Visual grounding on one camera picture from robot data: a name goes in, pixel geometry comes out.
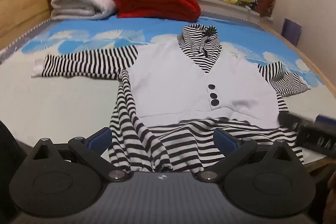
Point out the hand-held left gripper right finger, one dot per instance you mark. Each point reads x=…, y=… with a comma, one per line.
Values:
x=225, y=140

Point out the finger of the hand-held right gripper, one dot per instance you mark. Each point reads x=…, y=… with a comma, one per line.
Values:
x=291, y=120

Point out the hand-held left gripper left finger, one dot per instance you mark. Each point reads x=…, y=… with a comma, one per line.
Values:
x=100, y=140

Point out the black white striped dress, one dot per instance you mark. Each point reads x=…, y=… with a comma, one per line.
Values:
x=170, y=77

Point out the blue white printed bed sheet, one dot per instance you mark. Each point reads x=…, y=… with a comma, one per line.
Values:
x=65, y=108

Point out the purple box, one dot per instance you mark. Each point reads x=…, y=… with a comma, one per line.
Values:
x=291, y=31

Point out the maroon plush toy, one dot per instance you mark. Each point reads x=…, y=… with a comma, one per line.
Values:
x=266, y=1

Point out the white windowsill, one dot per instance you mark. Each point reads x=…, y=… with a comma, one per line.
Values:
x=225, y=7

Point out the red knitted blanket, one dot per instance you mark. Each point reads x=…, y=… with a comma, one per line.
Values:
x=157, y=1

